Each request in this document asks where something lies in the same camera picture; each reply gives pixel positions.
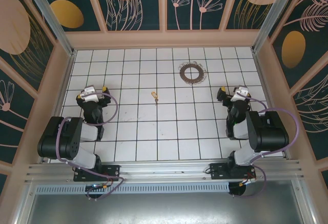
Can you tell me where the large metal keyring with loops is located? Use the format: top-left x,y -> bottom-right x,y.
178,59 -> 208,86

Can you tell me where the grey metal sheet panel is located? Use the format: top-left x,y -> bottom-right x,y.
15,180 -> 316,224

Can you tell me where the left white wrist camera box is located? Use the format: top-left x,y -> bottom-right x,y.
78,86 -> 105,100

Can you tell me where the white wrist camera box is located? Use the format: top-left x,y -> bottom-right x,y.
78,86 -> 105,100
230,85 -> 250,102

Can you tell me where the aluminium side rail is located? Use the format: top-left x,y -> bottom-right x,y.
252,48 -> 293,159
40,49 -> 77,163

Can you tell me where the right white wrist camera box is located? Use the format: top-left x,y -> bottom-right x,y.
230,85 -> 250,102

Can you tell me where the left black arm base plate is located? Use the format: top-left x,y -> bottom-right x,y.
73,164 -> 121,182

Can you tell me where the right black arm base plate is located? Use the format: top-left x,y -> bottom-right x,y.
209,162 -> 257,181

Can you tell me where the aluminium corner post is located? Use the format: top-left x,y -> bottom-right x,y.
252,0 -> 308,53
22,0 -> 77,57

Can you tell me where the aluminium mounting rail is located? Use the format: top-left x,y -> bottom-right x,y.
24,159 -> 304,184

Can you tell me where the grey slotted cable duct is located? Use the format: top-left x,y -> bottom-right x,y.
34,181 -> 230,194

